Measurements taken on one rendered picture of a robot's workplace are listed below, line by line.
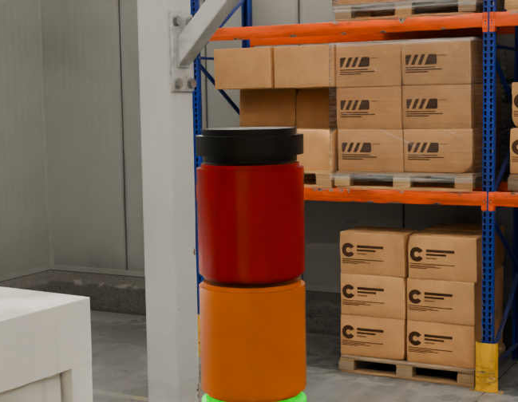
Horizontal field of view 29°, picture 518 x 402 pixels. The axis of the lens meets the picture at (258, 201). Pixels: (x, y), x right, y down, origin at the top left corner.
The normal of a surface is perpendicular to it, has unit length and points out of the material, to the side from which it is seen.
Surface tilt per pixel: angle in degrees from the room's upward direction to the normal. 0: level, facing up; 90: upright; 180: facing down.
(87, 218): 90
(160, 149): 90
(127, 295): 90
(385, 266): 91
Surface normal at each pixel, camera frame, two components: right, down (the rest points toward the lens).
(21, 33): 0.88, 0.04
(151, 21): -0.53, 0.09
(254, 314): 0.10, 0.10
